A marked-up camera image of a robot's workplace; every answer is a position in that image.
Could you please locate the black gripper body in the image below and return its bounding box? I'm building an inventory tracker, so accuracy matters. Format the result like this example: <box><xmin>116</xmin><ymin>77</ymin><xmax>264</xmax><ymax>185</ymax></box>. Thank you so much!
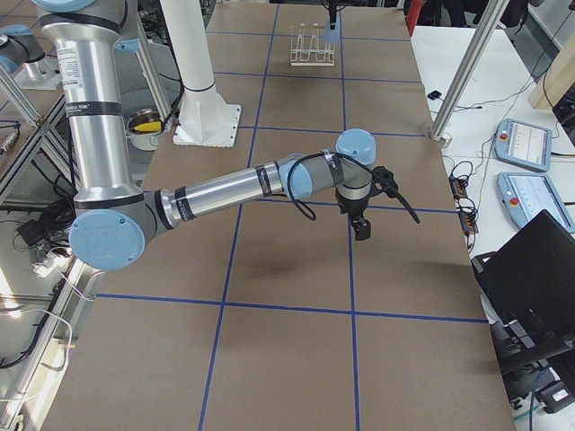
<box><xmin>337</xmin><ymin>196</ymin><xmax>369</xmax><ymax>220</ymax></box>

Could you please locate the light blue plastic cup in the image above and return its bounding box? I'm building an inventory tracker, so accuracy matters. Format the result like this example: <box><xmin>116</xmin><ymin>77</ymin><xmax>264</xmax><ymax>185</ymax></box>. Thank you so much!
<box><xmin>323</xmin><ymin>25</ymin><xmax>341</xmax><ymax>44</ymax></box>

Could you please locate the black usb hub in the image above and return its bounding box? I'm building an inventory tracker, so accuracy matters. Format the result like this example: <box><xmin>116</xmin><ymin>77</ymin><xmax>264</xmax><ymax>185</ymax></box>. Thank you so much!
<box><xmin>448</xmin><ymin>175</ymin><xmax>479</xmax><ymax>236</ymax></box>

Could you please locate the small black sensor puck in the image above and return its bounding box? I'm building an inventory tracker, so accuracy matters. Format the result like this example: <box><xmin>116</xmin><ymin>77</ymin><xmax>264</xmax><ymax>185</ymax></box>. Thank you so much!
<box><xmin>427</xmin><ymin>91</ymin><xmax>442</xmax><ymax>100</ymax></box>

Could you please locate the near blue teach pendant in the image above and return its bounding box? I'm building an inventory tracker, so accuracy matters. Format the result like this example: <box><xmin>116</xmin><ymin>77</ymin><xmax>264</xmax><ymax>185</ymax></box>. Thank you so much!
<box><xmin>497</xmin><ymin>172</ymin><xmax>574</xmax><ymax>233</ymax></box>

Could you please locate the blue teach pendant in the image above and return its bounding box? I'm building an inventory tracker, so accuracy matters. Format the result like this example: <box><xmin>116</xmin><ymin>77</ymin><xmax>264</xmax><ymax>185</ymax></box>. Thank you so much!
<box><xmin>497</xmin><ymin>172</ymin><xmax>574</xmax><ymax>233</ymax></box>
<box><xmin>494</xmin><ymin>119</ymin><xmax>553</xmax><ymax>172</ymax></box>

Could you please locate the black laptop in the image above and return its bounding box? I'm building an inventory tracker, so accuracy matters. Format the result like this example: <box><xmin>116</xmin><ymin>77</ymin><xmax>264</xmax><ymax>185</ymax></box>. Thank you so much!
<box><xmin>473</xmin><ymin>210</ymin><xmax>574</xmax><ymax>385</ymax></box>

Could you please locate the far blue teach pendant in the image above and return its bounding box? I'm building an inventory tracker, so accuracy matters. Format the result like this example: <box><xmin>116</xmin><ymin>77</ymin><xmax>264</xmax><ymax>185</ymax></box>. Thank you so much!
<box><xmin>494</xmin><ymin>119</ymin><xmax>553</xmax><ymax>172</ymax></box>

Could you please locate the white pot with banana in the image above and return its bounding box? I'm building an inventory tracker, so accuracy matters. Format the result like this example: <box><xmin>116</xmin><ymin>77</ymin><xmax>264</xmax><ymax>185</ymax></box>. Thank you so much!
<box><xmin>125</xmin><ymin>109</ymin><xmax>164</xmax><ymax>152</ymax></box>

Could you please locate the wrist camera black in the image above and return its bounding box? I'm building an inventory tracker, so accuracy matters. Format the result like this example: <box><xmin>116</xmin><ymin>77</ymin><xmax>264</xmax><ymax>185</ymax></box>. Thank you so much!
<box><xmin>370</xmin><ymin>166</ymin><xmax>399</xmax><ymax>198</ymax></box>

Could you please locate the white wire cup holder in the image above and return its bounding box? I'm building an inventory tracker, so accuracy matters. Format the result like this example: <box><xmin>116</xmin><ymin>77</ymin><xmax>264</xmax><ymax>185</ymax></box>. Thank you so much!
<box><xmin>289</xmin><ymin>22</ymin><xmax>335</xmax><ymax>66</ymax></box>

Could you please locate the aluminium frame post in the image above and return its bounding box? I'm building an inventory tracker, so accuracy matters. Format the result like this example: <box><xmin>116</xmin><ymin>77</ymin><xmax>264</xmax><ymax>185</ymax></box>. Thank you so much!
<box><xmin>429</xmin><ymin>0</ymin><xmax>509</xmax><ymax>149</ymax></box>

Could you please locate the white camera mast pillar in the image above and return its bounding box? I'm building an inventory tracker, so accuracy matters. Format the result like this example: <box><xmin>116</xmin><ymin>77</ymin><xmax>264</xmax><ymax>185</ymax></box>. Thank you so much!
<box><xmin>161</xmin><ymin>0</ymin><xmax>241</xmax><ymax>147</ymax></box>

